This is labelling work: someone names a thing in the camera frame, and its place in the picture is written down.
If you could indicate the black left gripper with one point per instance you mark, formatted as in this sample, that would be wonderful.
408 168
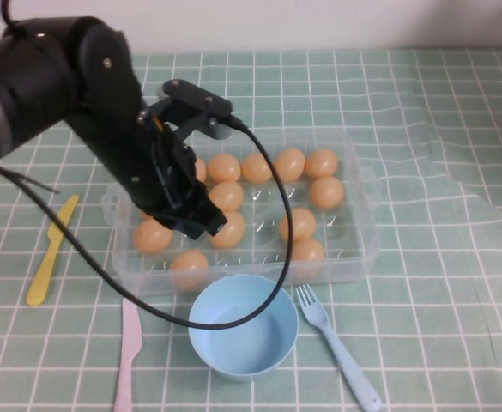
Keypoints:
173 180

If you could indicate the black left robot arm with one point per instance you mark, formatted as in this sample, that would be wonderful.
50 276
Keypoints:
40 86

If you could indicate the beige plastic egg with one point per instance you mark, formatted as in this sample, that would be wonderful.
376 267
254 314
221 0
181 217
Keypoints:
308 255
189 266
224 167
152 237
255 168
145 213
200 171
226 195
304 225
327 192
321 163
291 164
231 232

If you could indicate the clear plastic egg box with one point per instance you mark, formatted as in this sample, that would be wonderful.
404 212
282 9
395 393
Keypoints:
358 257

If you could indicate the light blue plastic bowl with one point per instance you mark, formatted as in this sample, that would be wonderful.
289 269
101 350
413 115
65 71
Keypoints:
250 352

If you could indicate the pink plastic knife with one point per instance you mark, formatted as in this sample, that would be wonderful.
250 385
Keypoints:
128 343

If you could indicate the yellow plastic knife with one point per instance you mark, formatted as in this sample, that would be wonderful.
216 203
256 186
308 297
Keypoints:
44 274

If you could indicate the light blue plastic fork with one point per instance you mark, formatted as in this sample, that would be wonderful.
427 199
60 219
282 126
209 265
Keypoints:
340 347

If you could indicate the green checkered tablecloth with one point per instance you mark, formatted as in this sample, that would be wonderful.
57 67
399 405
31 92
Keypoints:
426 300

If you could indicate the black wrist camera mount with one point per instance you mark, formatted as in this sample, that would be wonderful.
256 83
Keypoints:
195 103

